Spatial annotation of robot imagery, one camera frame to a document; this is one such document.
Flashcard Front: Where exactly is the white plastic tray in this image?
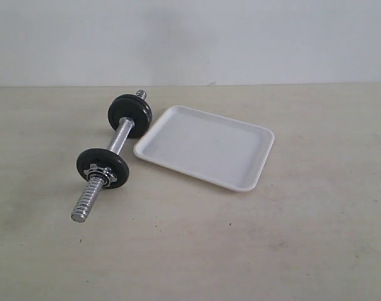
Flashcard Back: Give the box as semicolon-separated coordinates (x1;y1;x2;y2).
133;105;275;192

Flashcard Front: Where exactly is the chrome threaded dumbbell bar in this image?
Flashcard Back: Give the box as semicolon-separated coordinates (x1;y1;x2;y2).
71;90;152;223

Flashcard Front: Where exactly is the chrome star collar nut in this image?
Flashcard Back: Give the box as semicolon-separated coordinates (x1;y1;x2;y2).
83;163;118;187

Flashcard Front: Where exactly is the black weight plate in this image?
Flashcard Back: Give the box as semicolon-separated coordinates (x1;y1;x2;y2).
107;96;149;139
76;148;130;189
112;94;153;139

